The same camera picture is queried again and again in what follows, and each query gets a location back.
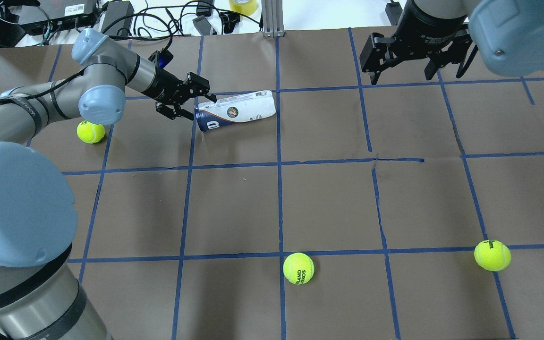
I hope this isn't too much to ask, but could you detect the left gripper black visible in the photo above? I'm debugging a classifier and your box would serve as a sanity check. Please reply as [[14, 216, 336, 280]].
[[152, 66, 217, 120]]

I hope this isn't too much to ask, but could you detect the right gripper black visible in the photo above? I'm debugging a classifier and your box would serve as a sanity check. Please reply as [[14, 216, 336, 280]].
[[360, 2, 478, 85]]

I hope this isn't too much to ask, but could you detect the tennis ball can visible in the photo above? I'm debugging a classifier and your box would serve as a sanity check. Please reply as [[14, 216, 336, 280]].
[[195, 90, 276, 132]]

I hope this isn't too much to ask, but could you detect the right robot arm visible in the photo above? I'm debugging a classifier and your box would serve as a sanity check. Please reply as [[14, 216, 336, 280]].
[[199, 0, 544, 94]]

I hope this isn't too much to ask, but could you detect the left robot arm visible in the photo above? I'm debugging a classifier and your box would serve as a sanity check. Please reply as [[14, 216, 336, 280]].
[[0, 28, 216, 340]]

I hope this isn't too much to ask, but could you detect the tennis ball near base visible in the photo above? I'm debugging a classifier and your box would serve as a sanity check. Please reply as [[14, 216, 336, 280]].
[[76, 120, 105, 144]]

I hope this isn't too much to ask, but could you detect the tennis ball with Roland Garros print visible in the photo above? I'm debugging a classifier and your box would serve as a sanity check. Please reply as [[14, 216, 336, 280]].
[[283, 252, 315, 285]]

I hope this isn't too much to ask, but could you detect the tennis ball with Wilson print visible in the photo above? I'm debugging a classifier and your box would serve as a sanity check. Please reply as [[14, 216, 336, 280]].
[[474, 240, 512, 272]]

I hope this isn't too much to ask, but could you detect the black power adapter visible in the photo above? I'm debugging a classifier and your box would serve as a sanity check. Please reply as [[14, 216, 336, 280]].
[[100, 0, 134, 37]]

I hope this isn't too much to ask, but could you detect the yellow tape roll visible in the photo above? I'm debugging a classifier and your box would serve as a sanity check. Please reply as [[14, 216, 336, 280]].
[[229, 0, 257, 16]]

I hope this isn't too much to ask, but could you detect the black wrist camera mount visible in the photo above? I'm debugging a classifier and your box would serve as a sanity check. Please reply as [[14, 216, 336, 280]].
[[148, 49, 174, 69]]

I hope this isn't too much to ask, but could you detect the aluminium frame post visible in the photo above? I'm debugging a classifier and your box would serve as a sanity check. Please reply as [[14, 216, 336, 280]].
[[261, 0, 285, 37]]

